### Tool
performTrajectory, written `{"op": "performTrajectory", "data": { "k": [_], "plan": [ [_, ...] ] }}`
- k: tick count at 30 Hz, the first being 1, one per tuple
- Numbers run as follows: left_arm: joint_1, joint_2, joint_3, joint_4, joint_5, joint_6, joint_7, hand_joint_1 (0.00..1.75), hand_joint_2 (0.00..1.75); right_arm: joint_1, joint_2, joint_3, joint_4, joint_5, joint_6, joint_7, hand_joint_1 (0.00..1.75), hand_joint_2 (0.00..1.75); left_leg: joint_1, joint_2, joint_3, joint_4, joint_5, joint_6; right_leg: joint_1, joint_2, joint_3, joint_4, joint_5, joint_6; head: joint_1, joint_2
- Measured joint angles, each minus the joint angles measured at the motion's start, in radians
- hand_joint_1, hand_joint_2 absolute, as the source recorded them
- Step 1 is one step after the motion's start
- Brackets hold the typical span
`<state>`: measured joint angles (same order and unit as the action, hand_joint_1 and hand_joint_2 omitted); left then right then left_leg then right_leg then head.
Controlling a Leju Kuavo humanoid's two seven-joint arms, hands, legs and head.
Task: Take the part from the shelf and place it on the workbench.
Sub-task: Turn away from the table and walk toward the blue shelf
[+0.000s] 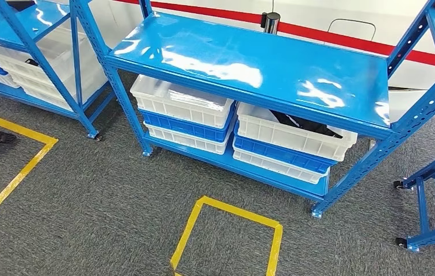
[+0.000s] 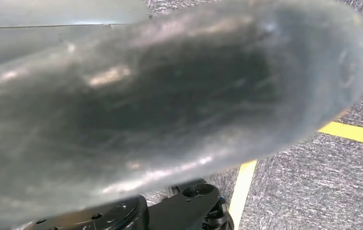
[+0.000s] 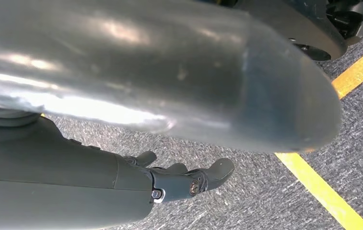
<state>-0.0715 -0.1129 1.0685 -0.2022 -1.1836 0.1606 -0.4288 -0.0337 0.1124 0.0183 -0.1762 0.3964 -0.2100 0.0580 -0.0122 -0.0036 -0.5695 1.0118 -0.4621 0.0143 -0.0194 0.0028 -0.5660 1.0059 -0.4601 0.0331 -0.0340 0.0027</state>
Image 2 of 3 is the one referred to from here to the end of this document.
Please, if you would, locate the black robot leg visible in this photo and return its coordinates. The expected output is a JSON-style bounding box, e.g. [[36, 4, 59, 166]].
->
[[22, 178, 235, 230]]

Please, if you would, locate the yellow floor tape square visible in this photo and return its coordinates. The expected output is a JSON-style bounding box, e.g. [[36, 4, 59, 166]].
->
[[229, 121, 363, 230]]

